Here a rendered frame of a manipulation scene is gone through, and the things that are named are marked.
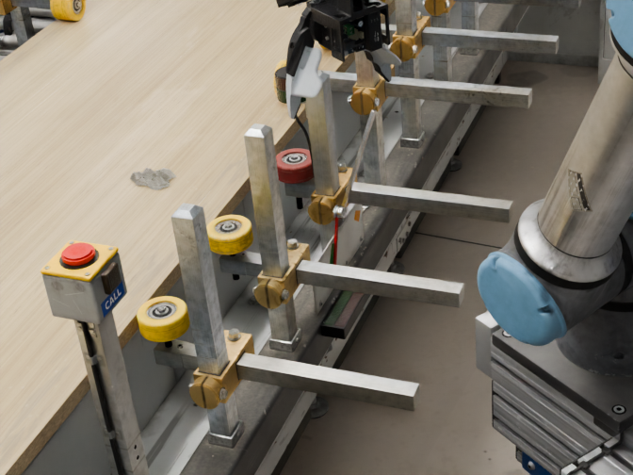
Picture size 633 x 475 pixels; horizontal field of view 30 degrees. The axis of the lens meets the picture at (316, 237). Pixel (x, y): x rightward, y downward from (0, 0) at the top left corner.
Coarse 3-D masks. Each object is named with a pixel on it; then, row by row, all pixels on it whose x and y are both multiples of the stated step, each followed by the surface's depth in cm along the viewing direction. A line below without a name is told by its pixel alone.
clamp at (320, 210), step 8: (352, 168) 225; (344, 176) 223; (344, 184) 220; (336, 192) 218; (344, 192) 220; (312, 200) 219; (320, 200) 217; (328, 200) 217; (336, 200) 217; (312, 208) 217; (320, 208) 216; (328, 208) 216; (312, 216) 218; (320, 216) 218; (328, 216) 217
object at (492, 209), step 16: (288, 192) 226; (304, 192) 224; (352, 192) 221; (368, 192) 219; (384, 192) 218; (400, 192) 218; (416, 192) 217; (432, 192) 217; (400, 208) 219; (416, 208) 217; (432, 208) 216; (448, 208) 215; (464, 208) 213; (480, 208) 212; (496, 208) 211; (512, 208) 213
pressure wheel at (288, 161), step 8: (288, 152) 225; (296, 152) 225; (304, 152) 225; (280, 160) 223; (288, 160) 223; (296, 160) 222; (304, 160) 222; (280, 168) 221; (288, 168) 220; (296, 168) 220; (304, 168) 220; (312, 168) 222; (280, 176) 222; (288, 176) 221; (296, 176) 221; (304, 176) 221; (312, 176) 222
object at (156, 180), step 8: (136, 176) 222; (144, 176) 222; (152, 176) 221; (160, 176) 219; (168, 176) 221; (176, 176) 222; (136, 184) 221; (144, 184) 220; (152, 184) 219; (160, 184) 219; (168, 184) 220
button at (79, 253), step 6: (72, 246) 142; (78, 246) 142; (84, 246) 142; (90, 246) 142; (66, 252) 142; (72, 252) 141; (78, 252) 141; (84, 252) 141; (90, 252) 141; (66, 258) 141; (72, 258) 140; (78, 258) 140; (84, 258) 140; (90, 258) 141; (72, 264) 140; (78, 264) 140
